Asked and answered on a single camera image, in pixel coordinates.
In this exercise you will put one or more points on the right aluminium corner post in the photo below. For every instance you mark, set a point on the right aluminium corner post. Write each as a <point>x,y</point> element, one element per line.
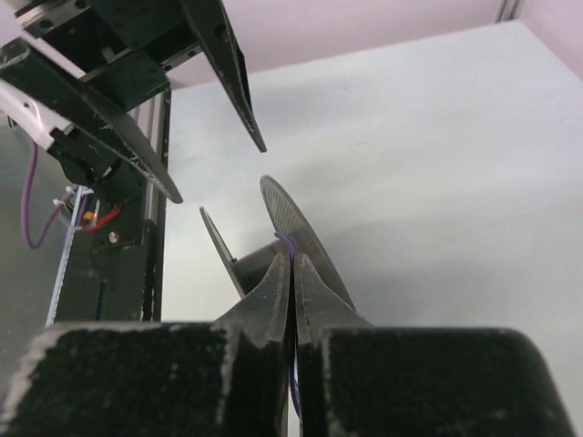
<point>508,10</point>

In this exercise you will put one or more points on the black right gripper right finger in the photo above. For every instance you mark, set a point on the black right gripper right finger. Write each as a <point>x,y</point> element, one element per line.
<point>356,379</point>

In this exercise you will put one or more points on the dark perforated cable spool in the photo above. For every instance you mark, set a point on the dark perforated cable spool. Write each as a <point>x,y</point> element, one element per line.
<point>293,234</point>

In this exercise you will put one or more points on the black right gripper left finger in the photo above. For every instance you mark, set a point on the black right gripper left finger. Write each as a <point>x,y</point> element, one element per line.
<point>228,377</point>

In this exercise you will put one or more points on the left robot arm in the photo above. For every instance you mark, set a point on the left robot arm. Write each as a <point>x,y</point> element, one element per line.
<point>82,159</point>

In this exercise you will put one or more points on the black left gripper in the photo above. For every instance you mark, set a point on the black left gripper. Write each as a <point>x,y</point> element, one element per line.
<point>124,50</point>

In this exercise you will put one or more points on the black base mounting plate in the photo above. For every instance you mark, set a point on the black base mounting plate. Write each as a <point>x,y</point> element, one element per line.
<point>115,265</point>

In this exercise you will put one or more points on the grey slotted cable duct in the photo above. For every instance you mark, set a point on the grey slotted cable duct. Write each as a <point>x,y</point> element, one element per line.
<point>71,229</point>

